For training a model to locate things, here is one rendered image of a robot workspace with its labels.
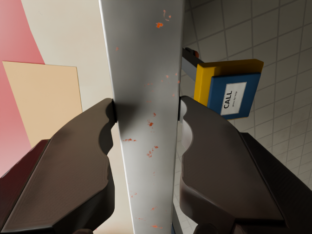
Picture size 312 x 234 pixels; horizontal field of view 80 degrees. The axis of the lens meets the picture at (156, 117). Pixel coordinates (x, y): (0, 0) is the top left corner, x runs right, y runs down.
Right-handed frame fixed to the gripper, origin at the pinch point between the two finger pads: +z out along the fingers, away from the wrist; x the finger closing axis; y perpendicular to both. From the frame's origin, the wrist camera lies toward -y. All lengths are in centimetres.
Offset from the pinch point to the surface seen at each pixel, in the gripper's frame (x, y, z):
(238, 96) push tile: 17.5, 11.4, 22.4
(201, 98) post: 10.3, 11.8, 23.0
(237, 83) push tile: 16.7, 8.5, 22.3
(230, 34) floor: 57, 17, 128
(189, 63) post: 11.2, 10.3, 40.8
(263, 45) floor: 85, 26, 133
